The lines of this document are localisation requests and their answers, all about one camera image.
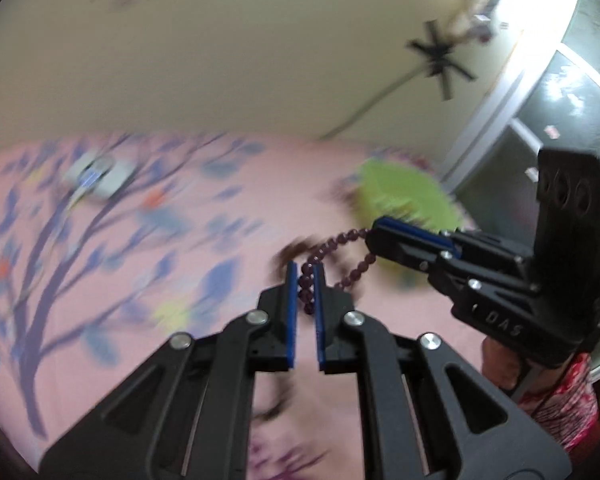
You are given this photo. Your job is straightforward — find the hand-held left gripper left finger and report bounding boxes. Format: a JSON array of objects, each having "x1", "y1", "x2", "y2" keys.
[{"x1": 39, "y1": 260, "x2": 301, "y2": 480}]

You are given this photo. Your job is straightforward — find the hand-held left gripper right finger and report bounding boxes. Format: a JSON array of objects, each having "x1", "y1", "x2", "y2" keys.
[{"x1": 312, "y1": 262, "x2": 573, "y2": 480}]

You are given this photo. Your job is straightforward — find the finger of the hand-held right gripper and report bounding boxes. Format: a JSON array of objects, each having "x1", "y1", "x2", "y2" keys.
[
  {"x1": 372, "y1": 217, "x2": 531, "y2": 281},
  {"x1": 367, "y1": 230, "x2": 541, "y2": 302}
]

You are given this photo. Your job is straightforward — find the purple bead bracelet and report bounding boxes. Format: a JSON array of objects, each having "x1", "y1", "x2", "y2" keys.
[{"x1": 299, "y1": 227, "x2": 378, "y2": 317}]

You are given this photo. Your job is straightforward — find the green plastic tray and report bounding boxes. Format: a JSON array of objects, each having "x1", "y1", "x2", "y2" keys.
[{"x1": 355, "y1": 159, "x2": 463, "y2": 271}]

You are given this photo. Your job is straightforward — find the person's right hand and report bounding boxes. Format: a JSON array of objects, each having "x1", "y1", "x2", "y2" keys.
[{"x1": 481, "y1": 337, "x2": 523, "y2": 393}]

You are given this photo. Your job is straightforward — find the pink printed blanket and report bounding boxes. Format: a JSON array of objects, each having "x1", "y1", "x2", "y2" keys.
[{"x1": 0, "y1": 130, "x2": 486, "y2": 480}]

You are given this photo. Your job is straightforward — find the black tape cross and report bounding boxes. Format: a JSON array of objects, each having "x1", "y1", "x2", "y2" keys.
[{"x1": 407, "y1": 20, "x2": 476, "y2": 101}]

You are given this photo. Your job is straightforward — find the white charger device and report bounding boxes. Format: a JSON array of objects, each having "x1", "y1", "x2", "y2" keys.
[{"x1": 62, "y1": 152, "x2": 136, "y2": 198}]

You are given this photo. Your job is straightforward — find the grey wall cable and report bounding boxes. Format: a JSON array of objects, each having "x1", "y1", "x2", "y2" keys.
[{"x1": 320, "y1": 72, "x2": 421, "y2": 141}]

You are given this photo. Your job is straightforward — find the window with white frame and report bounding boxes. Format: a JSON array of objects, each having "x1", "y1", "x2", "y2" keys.
[{"x1": 440, "y1": 0, "x2": 600, "y2": 381}]

